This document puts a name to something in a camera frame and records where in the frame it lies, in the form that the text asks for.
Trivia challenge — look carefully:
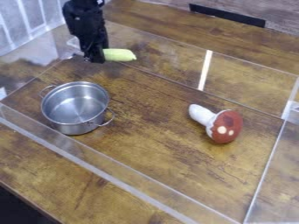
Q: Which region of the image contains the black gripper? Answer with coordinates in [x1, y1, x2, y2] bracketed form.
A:
[62, 1, 108, 64]

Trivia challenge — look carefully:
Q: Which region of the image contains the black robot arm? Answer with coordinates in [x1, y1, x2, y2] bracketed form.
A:
[62, 0, 108, 64]

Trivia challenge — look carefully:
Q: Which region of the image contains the small steel pot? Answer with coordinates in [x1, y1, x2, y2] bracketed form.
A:
[40, 81, 117, 136]

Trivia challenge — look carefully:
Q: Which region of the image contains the black strip on table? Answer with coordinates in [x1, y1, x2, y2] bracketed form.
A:
[190, 3, 267, 28]

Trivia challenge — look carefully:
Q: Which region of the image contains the red toy mushroom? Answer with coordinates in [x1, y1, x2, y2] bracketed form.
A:
[189, 104, 243, 144]

